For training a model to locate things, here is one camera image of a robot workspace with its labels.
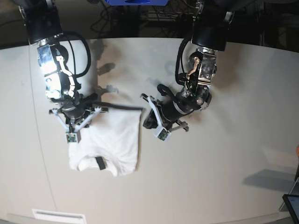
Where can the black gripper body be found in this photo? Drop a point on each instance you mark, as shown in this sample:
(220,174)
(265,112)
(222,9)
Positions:
(76,110)
(170,111)

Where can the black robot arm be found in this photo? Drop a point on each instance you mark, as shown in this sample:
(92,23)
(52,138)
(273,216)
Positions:
(195,66)
(44,29)

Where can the blue robot base block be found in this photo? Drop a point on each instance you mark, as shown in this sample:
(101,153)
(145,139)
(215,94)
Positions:
(137,2)

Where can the white printed T-shirt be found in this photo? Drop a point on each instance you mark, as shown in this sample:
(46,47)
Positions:
(111,142)

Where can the black tablet device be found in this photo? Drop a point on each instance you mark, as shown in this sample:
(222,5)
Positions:
(292,203)

